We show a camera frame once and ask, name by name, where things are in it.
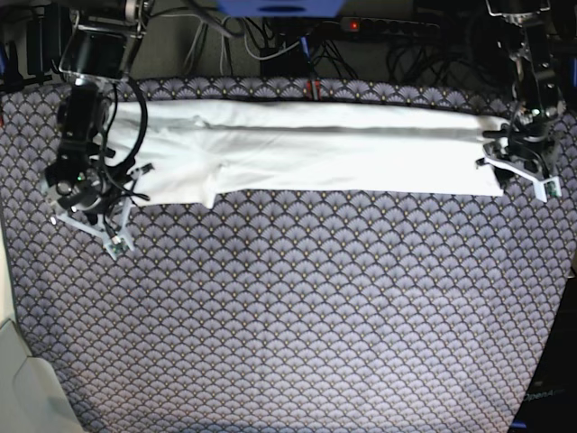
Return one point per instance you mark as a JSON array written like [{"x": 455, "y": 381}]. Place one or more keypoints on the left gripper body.
[{"x": 533, "y": 143}]

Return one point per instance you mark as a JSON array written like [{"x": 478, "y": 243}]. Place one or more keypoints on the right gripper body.
[{"x": 88, "y": 201}]

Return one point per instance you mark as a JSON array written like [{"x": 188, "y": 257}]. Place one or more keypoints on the white printed T-shirt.
[{"x": 202, "y": 148}]

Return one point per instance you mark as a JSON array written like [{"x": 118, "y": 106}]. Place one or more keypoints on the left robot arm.
[{"x": 535, "y": 88}]

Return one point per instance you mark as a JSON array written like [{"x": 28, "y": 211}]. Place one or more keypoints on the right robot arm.
[{"x": 105, "y": 39}]

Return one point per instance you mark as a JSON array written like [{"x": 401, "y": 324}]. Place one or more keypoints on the blue box at top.
[{"x": 281, "y": 8}]

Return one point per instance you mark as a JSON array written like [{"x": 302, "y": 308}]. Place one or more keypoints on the purple fan-patterned tablecloth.
[{"x": 294, "y": 311}]

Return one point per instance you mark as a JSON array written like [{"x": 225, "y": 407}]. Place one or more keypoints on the red table clamp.
[{"x": 313, "y": 90}]

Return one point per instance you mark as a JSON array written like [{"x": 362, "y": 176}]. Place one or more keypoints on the black power strip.
[{"x": 380, "y": 25}]

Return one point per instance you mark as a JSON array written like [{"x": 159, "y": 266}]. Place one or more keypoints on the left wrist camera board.
[{"x": 548, "y": 188}]

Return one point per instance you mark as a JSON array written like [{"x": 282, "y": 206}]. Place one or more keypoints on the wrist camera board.
[
  {"x": 548, "y": 188},
  {"x": 118, "y": 245}
]

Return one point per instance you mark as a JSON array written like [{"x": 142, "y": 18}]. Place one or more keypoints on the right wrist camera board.
[{"x": 118, "y": 245}]

